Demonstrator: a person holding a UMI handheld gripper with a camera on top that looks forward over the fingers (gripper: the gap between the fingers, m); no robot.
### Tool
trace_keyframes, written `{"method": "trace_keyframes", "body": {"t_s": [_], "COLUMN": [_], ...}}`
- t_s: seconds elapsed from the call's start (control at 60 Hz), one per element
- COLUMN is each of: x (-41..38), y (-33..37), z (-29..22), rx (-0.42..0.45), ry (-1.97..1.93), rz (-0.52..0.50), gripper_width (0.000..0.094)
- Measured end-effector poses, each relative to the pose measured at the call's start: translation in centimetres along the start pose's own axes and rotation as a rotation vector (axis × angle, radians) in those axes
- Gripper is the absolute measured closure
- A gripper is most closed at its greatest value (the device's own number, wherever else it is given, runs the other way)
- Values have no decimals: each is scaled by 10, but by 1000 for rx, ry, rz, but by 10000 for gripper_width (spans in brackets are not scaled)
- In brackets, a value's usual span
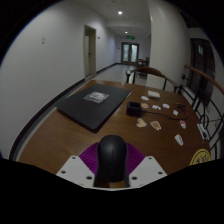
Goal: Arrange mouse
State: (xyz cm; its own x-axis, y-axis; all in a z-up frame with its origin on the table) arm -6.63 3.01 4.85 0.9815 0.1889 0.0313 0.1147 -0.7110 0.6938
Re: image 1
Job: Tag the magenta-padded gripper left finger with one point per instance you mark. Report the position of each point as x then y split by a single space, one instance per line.
73 170

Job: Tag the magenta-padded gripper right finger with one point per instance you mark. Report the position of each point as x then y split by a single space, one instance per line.
150 170

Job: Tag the black computer mouse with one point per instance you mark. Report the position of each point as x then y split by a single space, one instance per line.
111 156

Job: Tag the small orange sticker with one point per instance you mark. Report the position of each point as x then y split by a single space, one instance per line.
155 125

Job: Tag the small tan sticker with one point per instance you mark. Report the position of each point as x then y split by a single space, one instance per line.
141 123
144 105

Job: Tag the small red and white sticker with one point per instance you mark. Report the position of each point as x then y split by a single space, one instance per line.
182 124

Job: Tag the small black box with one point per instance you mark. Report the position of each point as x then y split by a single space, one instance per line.
133 109

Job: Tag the black closed laptop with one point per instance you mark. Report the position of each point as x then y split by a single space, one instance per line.
90 108

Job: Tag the small black clip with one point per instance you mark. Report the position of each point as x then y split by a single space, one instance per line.
181 106

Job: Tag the small white box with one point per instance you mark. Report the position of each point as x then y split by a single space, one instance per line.
153 94

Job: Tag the wooden armchair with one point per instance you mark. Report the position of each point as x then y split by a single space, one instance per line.
151 70

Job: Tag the distant wooden chair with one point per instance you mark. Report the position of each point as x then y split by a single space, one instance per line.
142 63

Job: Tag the black railing with wooden handrail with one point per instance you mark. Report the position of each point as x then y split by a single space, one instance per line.
205 76

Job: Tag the dark window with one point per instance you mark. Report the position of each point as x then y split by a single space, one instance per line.
201 66

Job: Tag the glass double door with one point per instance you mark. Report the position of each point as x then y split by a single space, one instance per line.
130 53

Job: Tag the white single door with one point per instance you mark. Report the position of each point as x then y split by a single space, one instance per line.
90 51

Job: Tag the green exit sign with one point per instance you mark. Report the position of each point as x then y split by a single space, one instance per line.
130 37

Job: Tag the round ceiling light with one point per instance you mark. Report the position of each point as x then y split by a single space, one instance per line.
119 12
126 32

